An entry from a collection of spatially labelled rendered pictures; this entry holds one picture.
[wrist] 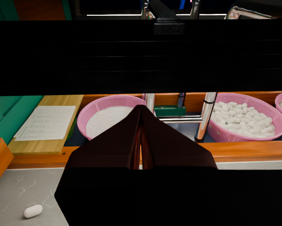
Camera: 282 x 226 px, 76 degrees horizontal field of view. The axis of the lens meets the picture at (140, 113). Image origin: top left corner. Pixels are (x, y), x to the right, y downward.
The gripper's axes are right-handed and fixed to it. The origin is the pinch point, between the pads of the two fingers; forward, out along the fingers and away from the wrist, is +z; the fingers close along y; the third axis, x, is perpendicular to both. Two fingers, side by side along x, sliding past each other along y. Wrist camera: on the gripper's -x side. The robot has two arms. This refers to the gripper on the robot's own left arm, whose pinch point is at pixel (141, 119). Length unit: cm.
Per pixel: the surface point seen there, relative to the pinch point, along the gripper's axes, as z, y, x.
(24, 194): 13.6, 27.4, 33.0
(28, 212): 8.5, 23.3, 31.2
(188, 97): 55, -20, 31
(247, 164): 22.0, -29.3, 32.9
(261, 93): 56, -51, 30
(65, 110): 41, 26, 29
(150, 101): 27.5, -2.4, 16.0
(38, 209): 9.3, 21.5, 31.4
